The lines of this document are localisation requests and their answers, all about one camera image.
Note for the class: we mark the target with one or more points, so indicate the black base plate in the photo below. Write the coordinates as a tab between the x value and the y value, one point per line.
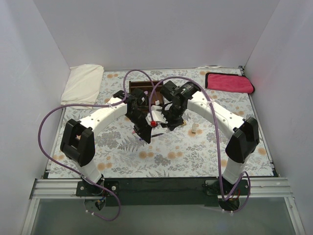
165	191

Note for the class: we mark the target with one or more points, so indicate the brown wooden desk organizer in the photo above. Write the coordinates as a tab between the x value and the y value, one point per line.
147	86

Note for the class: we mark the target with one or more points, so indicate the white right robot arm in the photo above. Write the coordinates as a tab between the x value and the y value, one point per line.
243	134

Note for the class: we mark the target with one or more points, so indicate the floral table mat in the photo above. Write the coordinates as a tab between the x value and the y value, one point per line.
179	153

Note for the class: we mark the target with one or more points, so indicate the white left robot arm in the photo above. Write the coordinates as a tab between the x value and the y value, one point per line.
78	141

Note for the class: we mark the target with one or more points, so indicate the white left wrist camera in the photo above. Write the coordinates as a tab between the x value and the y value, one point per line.
155	106

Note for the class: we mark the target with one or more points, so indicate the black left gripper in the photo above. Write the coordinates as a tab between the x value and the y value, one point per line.
142	128

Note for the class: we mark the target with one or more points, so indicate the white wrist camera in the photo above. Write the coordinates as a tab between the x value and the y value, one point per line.
155	106
155	118

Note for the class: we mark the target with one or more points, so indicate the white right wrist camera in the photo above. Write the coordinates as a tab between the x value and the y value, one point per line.
155	118

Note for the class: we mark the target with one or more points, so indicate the white grey eraser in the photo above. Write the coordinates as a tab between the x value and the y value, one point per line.
194	128

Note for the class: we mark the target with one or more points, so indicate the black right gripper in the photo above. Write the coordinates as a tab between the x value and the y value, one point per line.
174	121

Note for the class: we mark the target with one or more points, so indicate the red microfiber cloth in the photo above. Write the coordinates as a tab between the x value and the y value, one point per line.
228	83

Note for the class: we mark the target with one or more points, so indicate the white folded cloth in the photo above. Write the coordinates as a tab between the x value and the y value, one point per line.
83	85

